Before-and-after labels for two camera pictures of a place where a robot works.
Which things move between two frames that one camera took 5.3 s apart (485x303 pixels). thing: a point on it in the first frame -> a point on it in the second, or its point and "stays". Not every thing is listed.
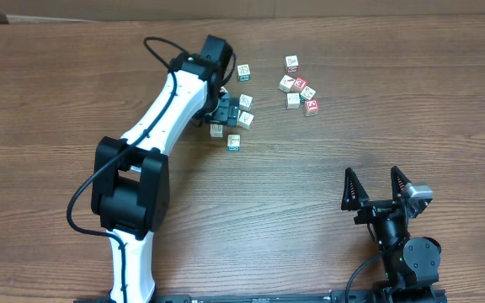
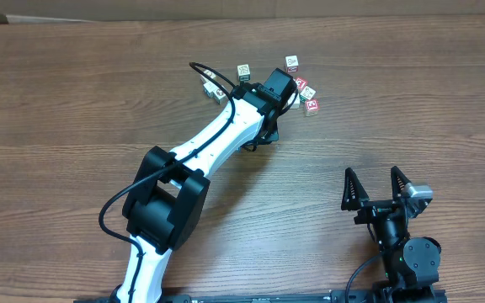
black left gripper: x=226 y=110 -> x=273 y=131
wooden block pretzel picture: x=293 y=100 stays
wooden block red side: x=291 y=63 stays
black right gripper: x=374 y=209 stays
